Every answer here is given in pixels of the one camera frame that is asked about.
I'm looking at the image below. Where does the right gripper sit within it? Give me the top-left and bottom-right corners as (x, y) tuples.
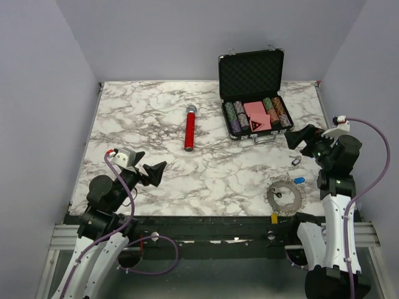
(285, 123), (340, 169)

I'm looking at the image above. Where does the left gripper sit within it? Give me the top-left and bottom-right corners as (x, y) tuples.
(111, 151), (167, 211)

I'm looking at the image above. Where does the key with black tag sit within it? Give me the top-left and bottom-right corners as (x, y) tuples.
(290, 156), (302, 166)

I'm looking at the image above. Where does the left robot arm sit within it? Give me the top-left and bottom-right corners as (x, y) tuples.
(53, 148), (166, 298)

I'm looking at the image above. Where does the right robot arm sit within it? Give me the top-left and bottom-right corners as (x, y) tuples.
(284, 125), (371, 298)

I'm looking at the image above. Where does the round metal keyring disc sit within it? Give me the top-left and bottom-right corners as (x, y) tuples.
(266, 181), (303, 215)

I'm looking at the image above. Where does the brown poker chip stack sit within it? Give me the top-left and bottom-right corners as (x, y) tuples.
(271, 97), (286, 120)

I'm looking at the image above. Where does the pink card with black triangle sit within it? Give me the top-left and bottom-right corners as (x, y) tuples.
(249, 113), (271, 132)

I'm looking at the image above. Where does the key with blue tag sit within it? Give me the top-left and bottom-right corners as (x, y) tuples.
(287, 173), (305, 184)

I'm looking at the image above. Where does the pink playing card deck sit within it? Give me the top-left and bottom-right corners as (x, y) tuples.
(243, 101), (266, 118)

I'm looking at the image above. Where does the red glitter microphone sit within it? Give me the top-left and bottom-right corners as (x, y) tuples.
(184, 105), (197, 151)

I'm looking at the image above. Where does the small key on disc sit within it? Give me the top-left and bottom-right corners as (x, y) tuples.
(272, 191), (282, 198)

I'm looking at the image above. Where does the black poker chip case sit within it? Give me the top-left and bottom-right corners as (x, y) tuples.
(218, 49), (294, 140)

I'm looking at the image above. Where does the yellow tape piece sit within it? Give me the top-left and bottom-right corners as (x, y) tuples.
(271, 214), (278, 224)

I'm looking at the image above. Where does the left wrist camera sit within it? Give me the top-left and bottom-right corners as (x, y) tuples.
(112, 148), (135, 169)

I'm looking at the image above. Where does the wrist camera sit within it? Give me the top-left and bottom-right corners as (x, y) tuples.
(112, 148), (135, 169)
(321, 115), (350, 140)

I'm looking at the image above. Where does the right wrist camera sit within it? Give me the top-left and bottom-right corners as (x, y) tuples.
(321, 115), (350, 140)

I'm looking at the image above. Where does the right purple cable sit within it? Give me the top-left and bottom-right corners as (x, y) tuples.
(285, 116), (391, 299)

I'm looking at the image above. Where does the black front mounting rail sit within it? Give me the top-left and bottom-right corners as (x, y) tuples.
(64, 214), (365, 261)

